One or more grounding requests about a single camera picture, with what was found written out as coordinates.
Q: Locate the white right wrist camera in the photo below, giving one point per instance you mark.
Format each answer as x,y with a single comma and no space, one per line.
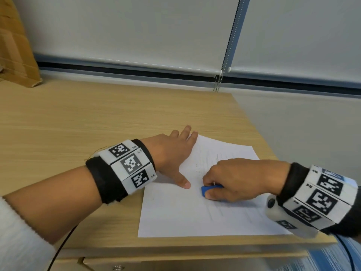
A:
282,214

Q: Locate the narrow white roller blind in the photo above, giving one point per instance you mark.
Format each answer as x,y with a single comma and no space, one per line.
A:
299,33

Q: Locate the person's left hand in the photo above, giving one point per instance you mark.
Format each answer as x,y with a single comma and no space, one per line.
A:
169,152

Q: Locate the small metal drawer lock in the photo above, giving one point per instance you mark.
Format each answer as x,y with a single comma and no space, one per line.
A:
118,268

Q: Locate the wide white roller blind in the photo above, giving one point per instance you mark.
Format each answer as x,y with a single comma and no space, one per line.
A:
127,25

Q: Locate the person's right hand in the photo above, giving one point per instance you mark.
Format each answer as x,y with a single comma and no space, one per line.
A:
248,177

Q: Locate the brown cardboard box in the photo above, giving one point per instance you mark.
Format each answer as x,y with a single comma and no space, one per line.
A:
17,47

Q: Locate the person's left forearm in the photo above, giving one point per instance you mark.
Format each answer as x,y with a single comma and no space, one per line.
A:
56,203

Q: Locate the blue eraser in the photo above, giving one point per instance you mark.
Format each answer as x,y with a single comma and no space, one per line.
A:
204,191

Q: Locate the white paper sheet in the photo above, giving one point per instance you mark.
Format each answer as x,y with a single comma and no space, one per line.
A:
175,214

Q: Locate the black left wristband with markers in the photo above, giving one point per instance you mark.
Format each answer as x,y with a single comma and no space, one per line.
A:
124,169

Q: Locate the dark window frame rail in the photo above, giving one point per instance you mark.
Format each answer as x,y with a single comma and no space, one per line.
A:
127,71

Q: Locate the black right wristband with markers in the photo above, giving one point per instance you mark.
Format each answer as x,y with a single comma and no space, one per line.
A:
324,194

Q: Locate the wooden desk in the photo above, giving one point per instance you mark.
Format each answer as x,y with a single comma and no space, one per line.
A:
98,115

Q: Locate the black wristband with markers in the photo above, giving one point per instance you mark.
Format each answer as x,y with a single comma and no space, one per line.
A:
324,194
124,169

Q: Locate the blue window post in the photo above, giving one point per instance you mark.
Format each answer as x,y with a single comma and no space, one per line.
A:
237,28

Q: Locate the wooden drawer front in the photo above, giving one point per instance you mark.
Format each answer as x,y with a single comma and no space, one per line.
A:
197,263

